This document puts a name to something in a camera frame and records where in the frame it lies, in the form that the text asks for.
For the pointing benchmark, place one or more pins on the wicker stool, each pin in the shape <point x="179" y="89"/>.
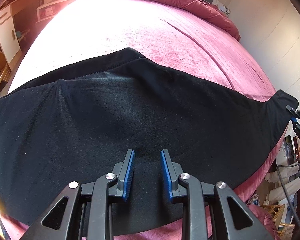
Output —
<point x="277" y="211"/>

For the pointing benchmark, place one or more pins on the pink quilted cloth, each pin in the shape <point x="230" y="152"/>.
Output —
<point x="260" y="220"/>

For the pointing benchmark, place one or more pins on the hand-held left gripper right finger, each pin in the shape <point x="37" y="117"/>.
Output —
<point x="166" y="175"/>

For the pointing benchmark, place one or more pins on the white drawer cabinet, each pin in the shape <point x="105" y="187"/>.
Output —
<point x="6" y="32"/>

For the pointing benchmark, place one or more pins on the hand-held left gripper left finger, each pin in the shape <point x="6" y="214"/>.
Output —
<point x="128" y="175"/>

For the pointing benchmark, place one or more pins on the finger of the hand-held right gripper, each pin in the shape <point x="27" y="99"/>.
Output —
<point x="290" y="109"/>
<point x="298" y="127"/>

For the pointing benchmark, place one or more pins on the white floral nightstand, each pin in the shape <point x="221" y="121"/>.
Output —
<point x="47" y="7"/>
<point x="226" y="10"/>

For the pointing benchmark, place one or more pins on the wooden desk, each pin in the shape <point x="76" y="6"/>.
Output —
<point x="22" y="0"/>

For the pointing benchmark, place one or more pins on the black pants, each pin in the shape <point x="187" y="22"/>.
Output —
<point x="90" y="117"/>

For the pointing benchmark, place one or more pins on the bed with pink sheet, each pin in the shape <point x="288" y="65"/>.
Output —
<point x="165" y="42"/>

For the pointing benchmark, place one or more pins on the photo prints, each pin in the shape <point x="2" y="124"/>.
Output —
<point x="288" y="146"/>

